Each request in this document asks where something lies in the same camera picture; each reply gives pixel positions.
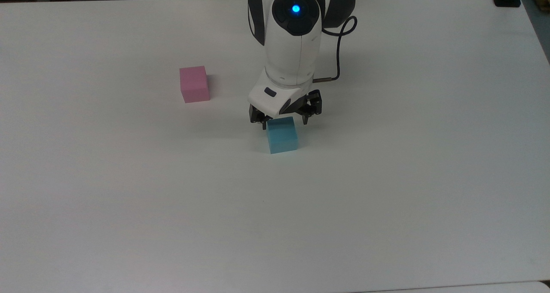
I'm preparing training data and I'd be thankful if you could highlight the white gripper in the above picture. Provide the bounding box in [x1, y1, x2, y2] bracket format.
[248, 72, 323, 130]

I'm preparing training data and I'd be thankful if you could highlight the blue cube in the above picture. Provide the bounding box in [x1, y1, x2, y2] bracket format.
[266, 116, 299, 155]

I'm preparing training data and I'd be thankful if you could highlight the pink cube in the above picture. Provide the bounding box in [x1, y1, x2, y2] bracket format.
[179, 66, 211, 104]

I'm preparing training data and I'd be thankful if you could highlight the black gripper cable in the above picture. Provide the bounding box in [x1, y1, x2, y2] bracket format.
[313, 16, 358, 84]

